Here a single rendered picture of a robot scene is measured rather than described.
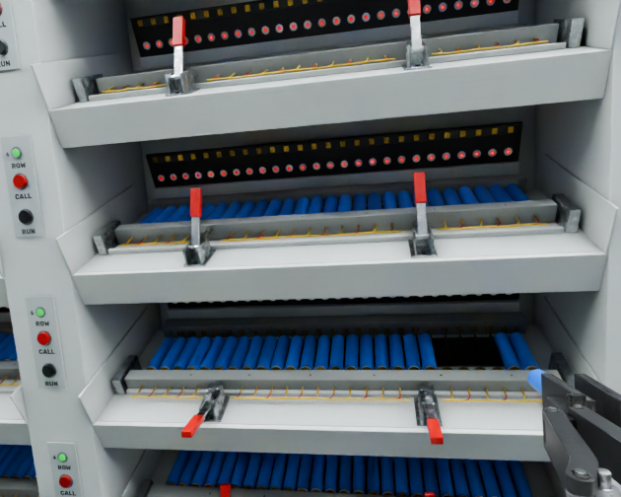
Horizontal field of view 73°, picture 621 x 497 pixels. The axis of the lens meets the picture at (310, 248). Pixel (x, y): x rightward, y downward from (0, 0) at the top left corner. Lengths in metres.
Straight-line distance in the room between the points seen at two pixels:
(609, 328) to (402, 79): 0.33
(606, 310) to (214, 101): 0.47
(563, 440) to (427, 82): 0.34
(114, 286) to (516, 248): 0.47
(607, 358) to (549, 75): 0.30
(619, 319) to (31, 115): 0.69
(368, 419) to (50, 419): 0.41
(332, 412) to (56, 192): 0.43
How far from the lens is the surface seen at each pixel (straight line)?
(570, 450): 0.28
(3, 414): 0.75
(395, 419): 0.55
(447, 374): 0.57
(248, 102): 0.49
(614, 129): 0.52
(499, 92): 0.50
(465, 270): 0.48
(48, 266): 0.62
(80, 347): 0.62
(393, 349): 0.60
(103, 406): 0.67
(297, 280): 0.49
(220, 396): 0.58
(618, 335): 0.55
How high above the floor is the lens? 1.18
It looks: 7 degrees down
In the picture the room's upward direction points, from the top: 4 degrees counter-clockwise
